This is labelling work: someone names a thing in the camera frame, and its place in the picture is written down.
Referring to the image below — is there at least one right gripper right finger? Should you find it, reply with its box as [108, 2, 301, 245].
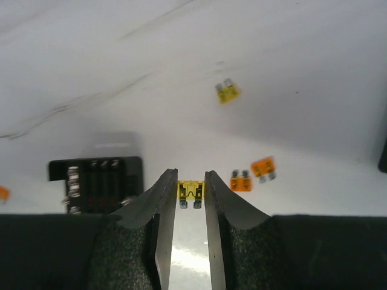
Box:
[204, 171, 297, 289]

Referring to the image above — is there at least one black fuse box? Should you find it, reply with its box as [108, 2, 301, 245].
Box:
[48, 156, 144, 214]

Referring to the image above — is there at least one yellow blade fuse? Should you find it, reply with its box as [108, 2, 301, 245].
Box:
[177, 180, 204, 209]
[215, 79, 241, 105]

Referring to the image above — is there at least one orange blade fuse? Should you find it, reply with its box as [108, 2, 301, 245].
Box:
[0, 186, 10, 204]
[229, 170, 253, 192]
[250, 156, 277, 184]

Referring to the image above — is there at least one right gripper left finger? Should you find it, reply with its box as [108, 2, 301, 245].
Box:
[87, 169, 178, 289]

